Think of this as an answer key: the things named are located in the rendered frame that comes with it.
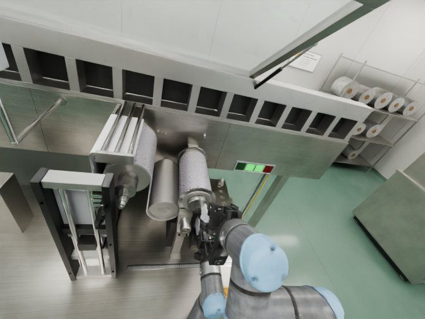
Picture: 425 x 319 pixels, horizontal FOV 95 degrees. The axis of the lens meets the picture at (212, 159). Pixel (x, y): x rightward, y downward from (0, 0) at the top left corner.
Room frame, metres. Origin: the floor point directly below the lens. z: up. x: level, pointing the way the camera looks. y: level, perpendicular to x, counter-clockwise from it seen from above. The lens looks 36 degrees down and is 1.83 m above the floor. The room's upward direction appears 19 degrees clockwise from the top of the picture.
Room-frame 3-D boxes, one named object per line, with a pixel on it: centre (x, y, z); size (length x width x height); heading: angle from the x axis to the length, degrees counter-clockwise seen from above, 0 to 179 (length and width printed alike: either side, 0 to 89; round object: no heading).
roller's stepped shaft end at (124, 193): (0.35, 0.21, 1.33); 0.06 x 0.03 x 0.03; 20
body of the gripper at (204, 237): (0.42, -0.09, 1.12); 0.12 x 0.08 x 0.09; 20
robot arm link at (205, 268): (0.35, -0.12, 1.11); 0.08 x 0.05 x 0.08; 110
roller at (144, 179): (0.55, 0.29, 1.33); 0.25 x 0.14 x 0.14; 20
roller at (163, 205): (0.59, 0.16, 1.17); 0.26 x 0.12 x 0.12; 20
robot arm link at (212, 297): (0.27, -0.15, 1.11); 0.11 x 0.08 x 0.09; 20
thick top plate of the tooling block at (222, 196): (0.73, -0.11, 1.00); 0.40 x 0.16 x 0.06; 20
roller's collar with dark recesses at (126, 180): (0.41, 0.23, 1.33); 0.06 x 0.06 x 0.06; 20
